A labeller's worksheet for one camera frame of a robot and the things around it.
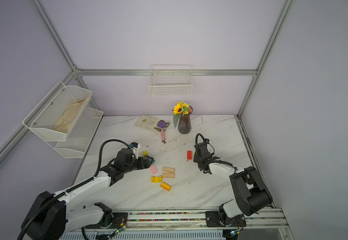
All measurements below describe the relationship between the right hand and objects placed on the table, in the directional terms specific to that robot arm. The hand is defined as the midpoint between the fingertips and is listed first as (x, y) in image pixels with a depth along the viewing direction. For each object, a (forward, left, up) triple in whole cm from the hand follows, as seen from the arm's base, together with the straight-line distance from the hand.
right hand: (199, 153), depth 94 cm
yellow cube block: (+1, +36, -2) cm, 36 cm away
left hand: (-8, +31, +6) cm, 33 cm away
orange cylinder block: (-19, +21, -4) cm, 29 cm away
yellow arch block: (-16, +26, -3) cm, 31 cm away
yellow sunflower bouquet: (+18, +11, +23) cm, 31 cm away
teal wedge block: (-10, +28, +10) cm, 32 cm away
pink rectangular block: (-9, +29, -3) cm, 30 cm away
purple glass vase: (+20, +9, +6) cm, 23 cm away
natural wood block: (-9, +19, -3) cm, 22 cm away
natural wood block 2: (-13, +19, -3) cm, 23 cm away
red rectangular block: (+2, +6, -4) cm, 8 cm away
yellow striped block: (+4, +2, -5) cm, 7 cm away
